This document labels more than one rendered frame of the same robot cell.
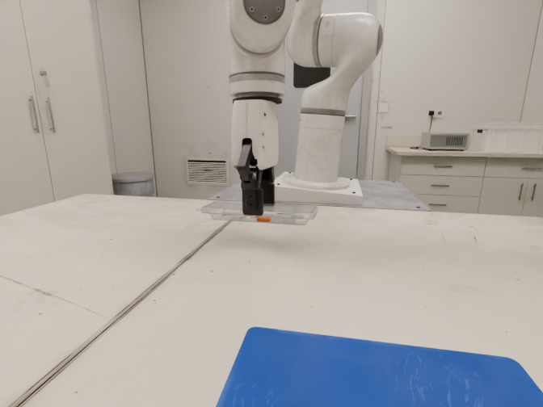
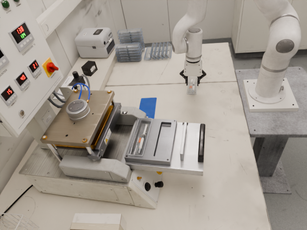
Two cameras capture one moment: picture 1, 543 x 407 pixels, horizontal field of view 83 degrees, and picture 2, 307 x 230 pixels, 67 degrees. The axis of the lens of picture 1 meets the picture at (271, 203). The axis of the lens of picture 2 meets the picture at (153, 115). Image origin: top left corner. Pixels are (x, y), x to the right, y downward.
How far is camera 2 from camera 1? 1.32 m
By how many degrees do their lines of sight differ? 82
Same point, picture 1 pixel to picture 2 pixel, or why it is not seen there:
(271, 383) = (145, 101)
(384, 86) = not seen: outside the picture
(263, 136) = (185, 69)
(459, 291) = not seen: hidden behind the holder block
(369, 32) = (271, 42)
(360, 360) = (150, 108)
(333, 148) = (262, 83)
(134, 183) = not seen: outside the picture
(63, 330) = (153, 81)
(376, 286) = (172, 112)
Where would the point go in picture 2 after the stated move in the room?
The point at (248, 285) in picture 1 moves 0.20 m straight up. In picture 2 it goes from (169, 94) to (166, 67)
